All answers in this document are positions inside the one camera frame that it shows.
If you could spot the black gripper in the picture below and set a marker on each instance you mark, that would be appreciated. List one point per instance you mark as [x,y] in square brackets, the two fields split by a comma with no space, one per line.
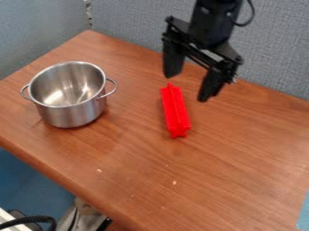
[219,58]

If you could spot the red star-shaped block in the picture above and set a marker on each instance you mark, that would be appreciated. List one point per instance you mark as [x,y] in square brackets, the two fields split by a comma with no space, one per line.
[175,111]

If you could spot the stainless steel pot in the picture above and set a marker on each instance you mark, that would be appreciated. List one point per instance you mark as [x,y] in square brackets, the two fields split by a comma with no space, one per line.
[68,92]

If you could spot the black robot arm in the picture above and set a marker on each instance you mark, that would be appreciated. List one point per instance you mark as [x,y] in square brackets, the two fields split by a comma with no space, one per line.
[201,40]

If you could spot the metal table leg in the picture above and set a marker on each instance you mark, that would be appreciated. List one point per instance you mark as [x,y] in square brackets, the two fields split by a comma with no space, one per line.
[83,218]

